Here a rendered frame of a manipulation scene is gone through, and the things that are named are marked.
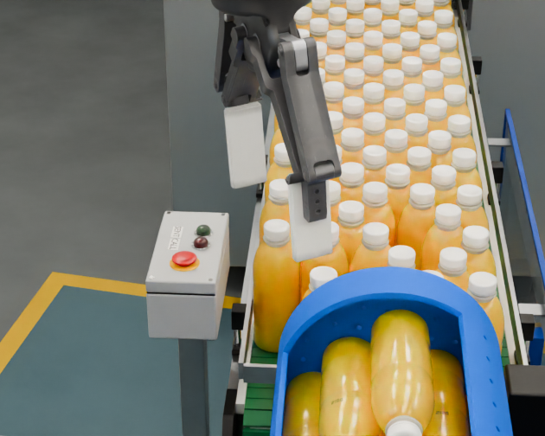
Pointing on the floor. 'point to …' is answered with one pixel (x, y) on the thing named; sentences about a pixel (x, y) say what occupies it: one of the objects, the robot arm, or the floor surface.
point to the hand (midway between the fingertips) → (278, 205)
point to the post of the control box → (194, 387)
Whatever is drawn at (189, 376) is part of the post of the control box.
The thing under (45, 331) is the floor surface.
